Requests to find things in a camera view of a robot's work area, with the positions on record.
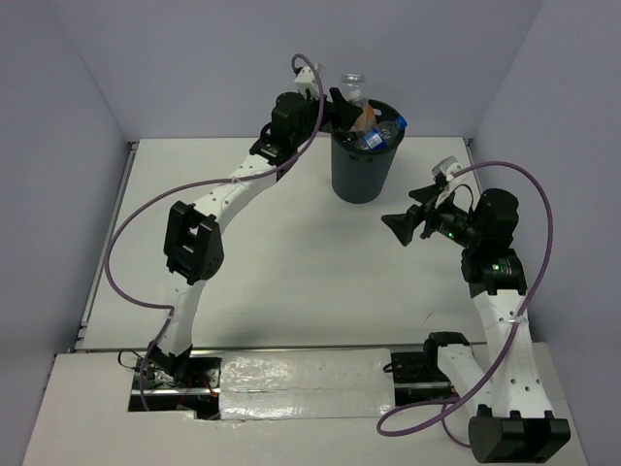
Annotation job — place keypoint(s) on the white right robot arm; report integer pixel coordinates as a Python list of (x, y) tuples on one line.
[(512, 420)]

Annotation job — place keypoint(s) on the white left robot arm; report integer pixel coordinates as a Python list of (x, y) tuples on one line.
[(193, 239)]

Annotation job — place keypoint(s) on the clear plastic bottle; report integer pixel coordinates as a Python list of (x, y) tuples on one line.
[(354, 89)]

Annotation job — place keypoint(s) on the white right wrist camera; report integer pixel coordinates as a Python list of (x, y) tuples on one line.
[(445, 178)]

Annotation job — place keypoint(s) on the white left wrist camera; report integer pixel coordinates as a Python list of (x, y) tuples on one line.
[(306, 82)]

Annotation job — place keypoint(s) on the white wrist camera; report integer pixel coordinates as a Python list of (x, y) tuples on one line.
[(445, 178), (306, 82)]

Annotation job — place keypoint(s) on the Pepsi label clear bottle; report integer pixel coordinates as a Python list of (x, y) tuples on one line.
[(380, 137)]

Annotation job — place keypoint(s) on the silver foil covered panel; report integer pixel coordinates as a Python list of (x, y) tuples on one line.
[(305, 384)]

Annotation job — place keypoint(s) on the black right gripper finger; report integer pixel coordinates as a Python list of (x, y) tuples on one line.
[(426, 196), (403, 225)]

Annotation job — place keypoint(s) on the metal base rail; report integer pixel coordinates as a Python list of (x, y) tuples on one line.
[(415, 377)]

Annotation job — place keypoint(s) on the orange label juice bottle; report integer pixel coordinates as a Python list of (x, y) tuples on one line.
[(366, 121)]

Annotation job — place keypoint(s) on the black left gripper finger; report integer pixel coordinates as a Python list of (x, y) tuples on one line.
[(347, 115), (338, 100)]

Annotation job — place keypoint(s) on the dark grey plastic bin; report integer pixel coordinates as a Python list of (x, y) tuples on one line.
[(358, 176)]

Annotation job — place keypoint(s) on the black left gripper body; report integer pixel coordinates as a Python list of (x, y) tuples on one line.
[(314, 118)]

